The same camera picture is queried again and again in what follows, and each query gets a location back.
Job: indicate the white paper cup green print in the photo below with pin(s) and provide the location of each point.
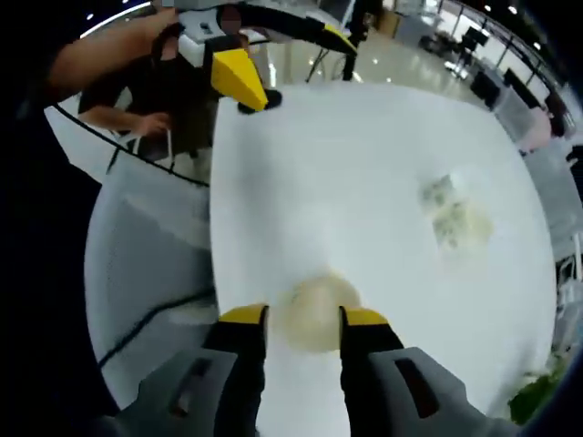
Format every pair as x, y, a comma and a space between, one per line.
309, 318

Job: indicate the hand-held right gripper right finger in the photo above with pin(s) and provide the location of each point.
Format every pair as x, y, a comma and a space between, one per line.
364, 364

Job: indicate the dark tablet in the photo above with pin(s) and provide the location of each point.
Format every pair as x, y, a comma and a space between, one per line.
155, 148

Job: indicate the green potted plant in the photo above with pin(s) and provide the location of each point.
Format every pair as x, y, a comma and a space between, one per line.
542, 391

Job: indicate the cluster of white paper cups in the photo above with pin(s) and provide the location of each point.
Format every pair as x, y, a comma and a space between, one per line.
455, 218

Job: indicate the small black device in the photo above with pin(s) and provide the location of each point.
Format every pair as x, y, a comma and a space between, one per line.
273, 98

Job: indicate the brown cardboard box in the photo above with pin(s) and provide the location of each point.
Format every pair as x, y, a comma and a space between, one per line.
389, 22

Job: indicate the grey mesh office chair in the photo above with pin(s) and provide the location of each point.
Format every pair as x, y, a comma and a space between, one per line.
146, 246

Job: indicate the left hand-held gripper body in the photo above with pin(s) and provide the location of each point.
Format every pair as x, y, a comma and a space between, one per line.
193, 41

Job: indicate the small black cabinet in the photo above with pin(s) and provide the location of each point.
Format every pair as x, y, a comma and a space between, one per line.
485, 88

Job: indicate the short ceiling light strip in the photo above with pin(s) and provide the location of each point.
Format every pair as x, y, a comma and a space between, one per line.
114, 19

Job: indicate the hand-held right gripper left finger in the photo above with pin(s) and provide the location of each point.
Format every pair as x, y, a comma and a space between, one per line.
237, 364

